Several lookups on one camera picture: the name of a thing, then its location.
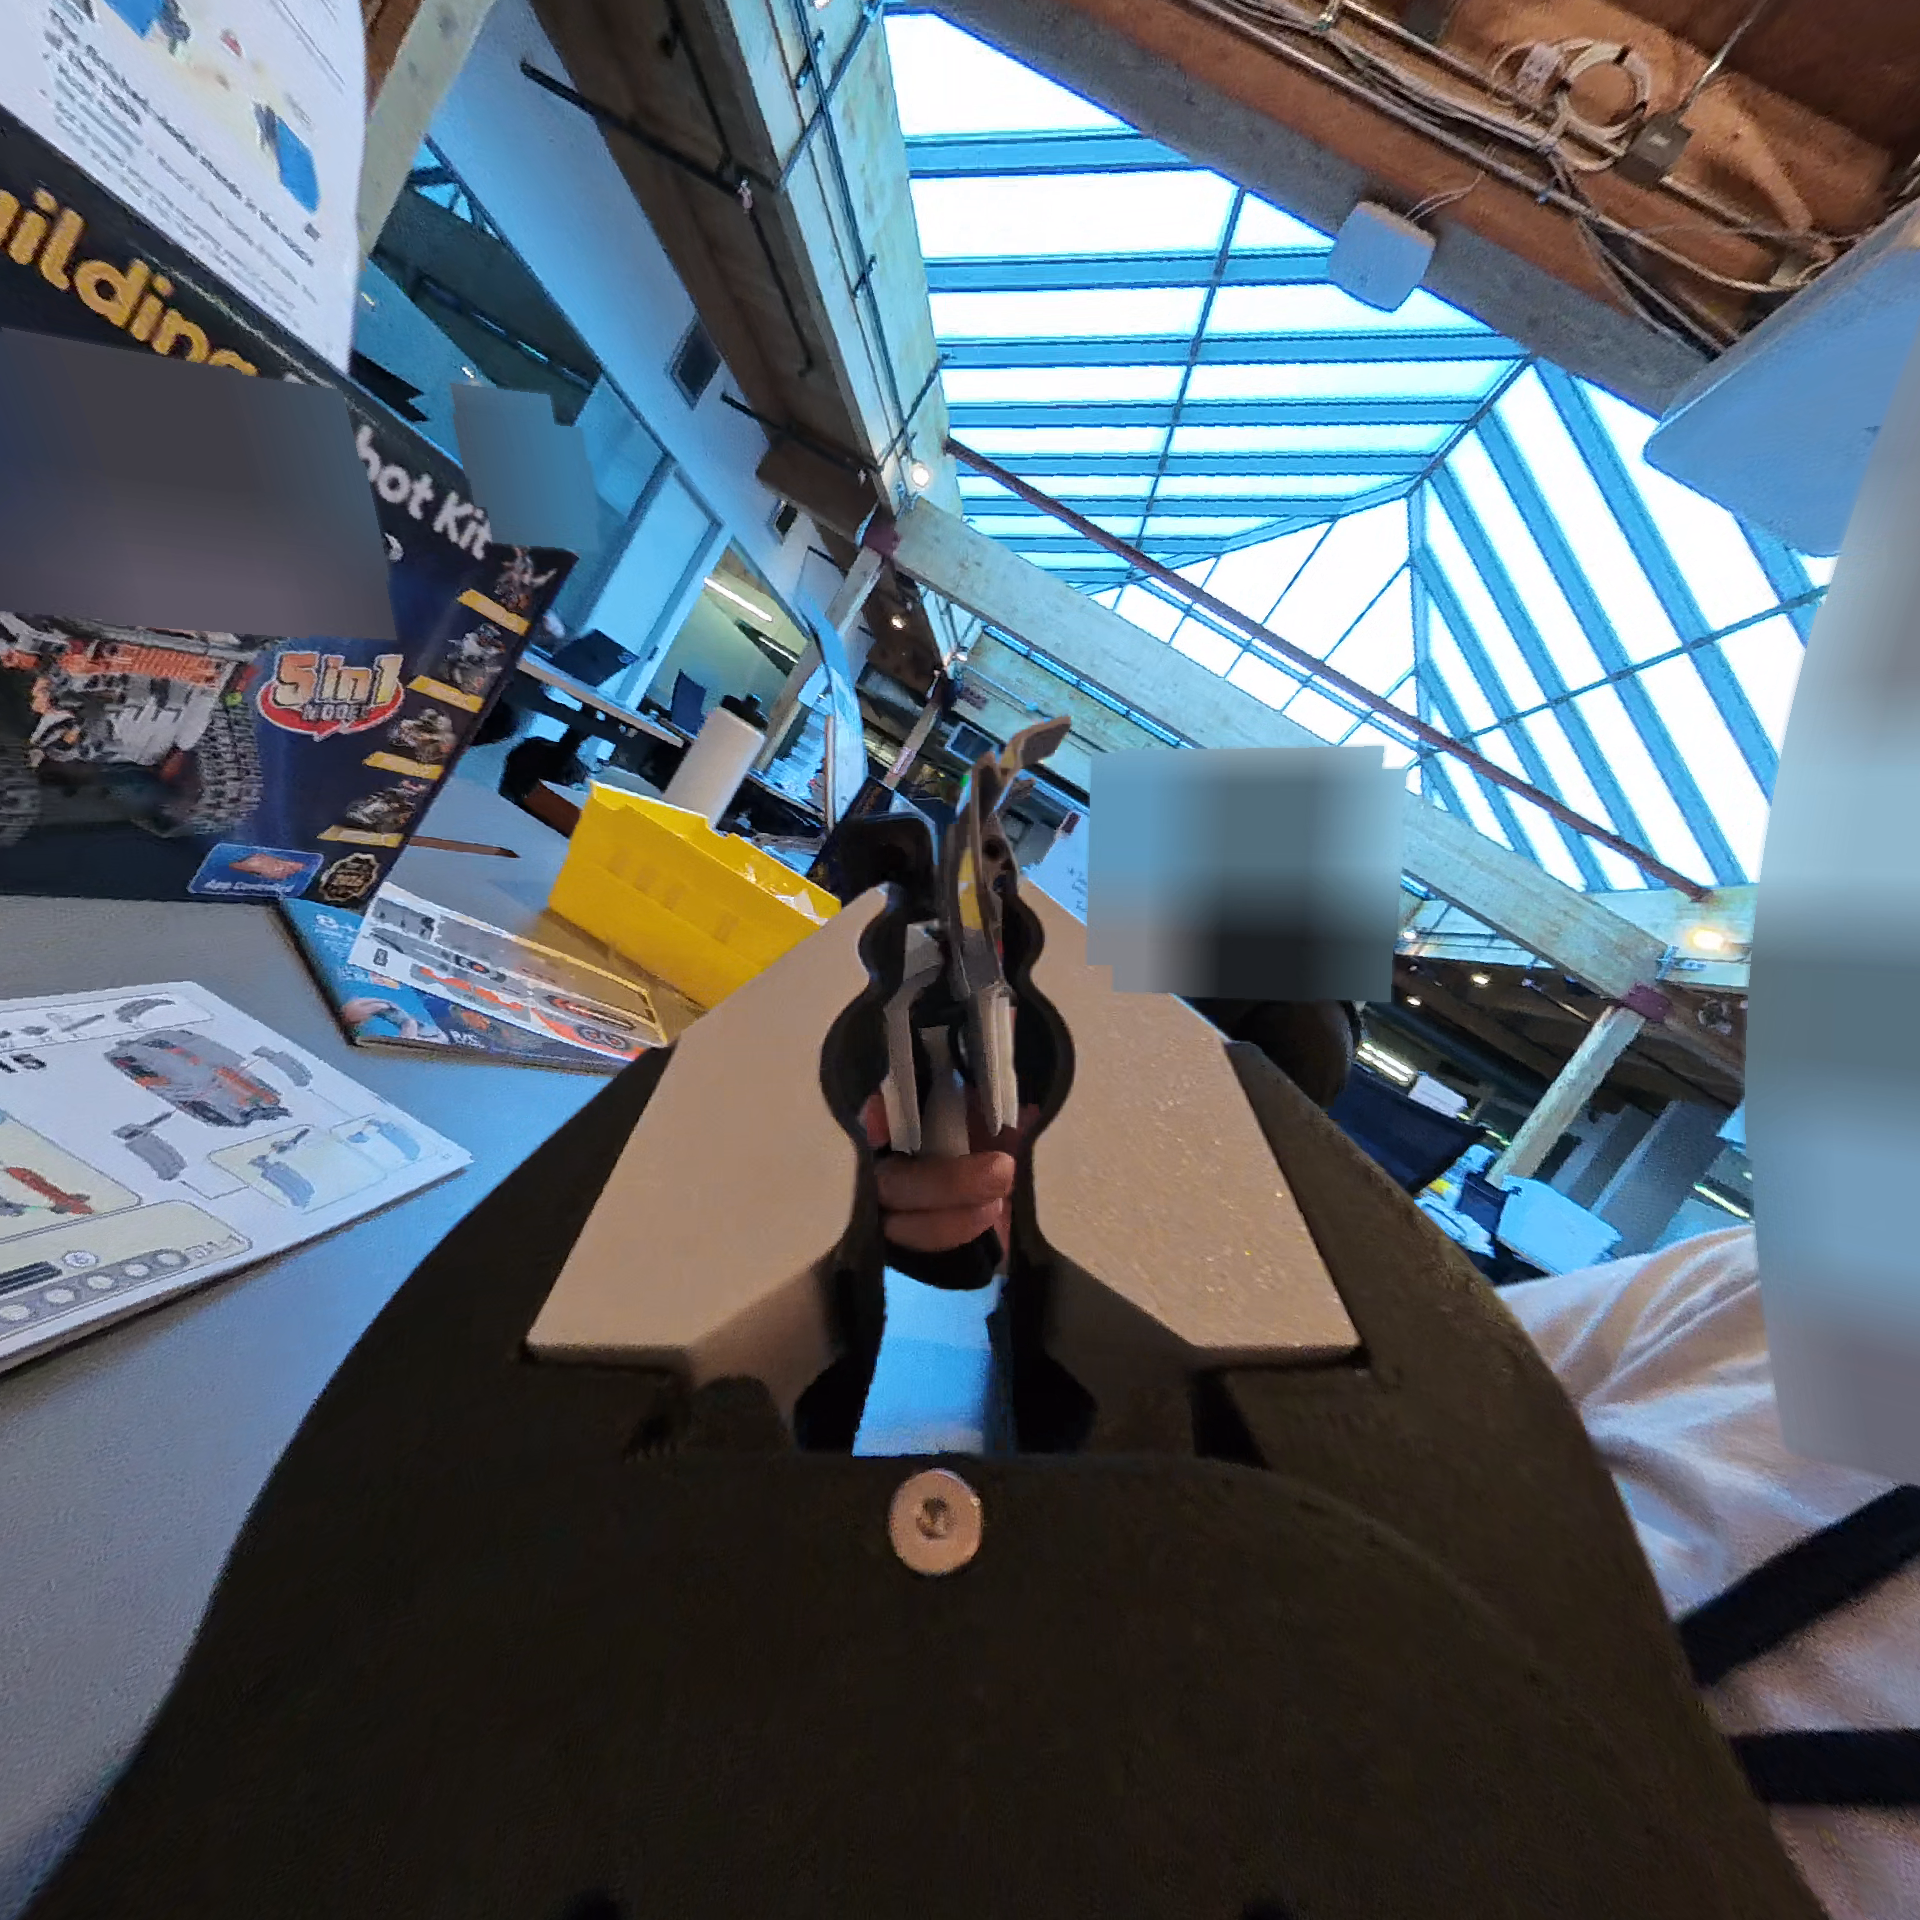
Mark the open instruction booklet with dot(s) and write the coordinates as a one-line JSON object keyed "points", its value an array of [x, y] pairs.
{"points": [[194, 1139]]}

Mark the white ceiling sensor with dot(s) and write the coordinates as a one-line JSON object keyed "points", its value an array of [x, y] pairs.
{"points": [[1380, 256]]}

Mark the yellow plastic bin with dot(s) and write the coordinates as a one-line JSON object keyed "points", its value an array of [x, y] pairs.
{"points": [[674, 887]]}

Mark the skylight window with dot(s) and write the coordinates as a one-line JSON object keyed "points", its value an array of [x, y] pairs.
{"points": [[1275, 453]]}

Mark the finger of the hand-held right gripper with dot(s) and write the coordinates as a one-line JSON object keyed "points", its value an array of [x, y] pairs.
{"points": [[1002, 1049], [905, 1065]]}

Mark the robot kit box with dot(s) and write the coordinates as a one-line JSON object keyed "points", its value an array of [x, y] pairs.
{"points": [[181, 750]]}

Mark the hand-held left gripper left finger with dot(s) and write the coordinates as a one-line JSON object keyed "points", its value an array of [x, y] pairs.
{"points": [[706, 1198]]}

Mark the blue cover booklet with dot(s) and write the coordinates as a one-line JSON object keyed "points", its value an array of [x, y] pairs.
{"points": [[326, 974]]}

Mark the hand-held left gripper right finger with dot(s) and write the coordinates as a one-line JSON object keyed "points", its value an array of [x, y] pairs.
{"points": [[1188, 1198]]}

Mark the thin brown stick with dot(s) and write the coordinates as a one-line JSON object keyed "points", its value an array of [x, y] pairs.
{"points": [[464, 842]]}

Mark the person's right hand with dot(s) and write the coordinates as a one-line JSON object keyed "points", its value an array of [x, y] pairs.
{"points": [[939, 1198]]}

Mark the grey desk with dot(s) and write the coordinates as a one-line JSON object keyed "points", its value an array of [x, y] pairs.
{"points": [[227, 1426]]}

